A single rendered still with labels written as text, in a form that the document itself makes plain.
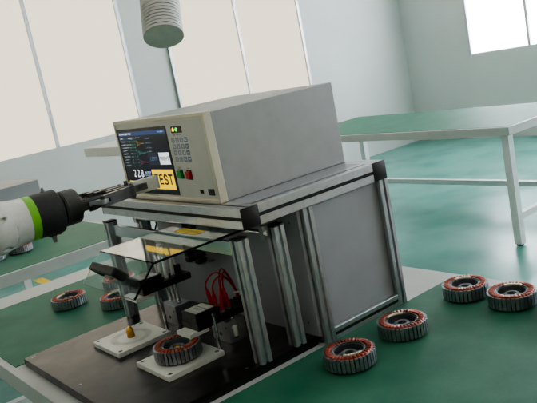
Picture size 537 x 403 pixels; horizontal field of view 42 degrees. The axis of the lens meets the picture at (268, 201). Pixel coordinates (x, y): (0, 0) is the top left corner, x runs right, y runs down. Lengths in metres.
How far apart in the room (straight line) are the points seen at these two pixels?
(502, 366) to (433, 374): 0.13
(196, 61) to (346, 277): 5.75
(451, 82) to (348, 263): 7.39
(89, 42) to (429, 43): 4.29
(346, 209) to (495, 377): 0.52
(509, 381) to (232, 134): 0.76
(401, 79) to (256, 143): 7.71
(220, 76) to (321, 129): 5.72
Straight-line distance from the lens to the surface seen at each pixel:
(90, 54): 6.76
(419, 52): 9.24
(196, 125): 1.57
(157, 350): 1.65
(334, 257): 1.65
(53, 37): 6.65
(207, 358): 1.63
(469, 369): 1.46
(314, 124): 1.73
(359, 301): 1.72
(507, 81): 8.55
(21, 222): 1.47
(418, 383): 1.43
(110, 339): 1.91
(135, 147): 1.84
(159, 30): 2.88
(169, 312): 1.93
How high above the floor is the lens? 1.40
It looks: 11 degrees down
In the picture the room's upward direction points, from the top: 11 degrees counter-clockwise
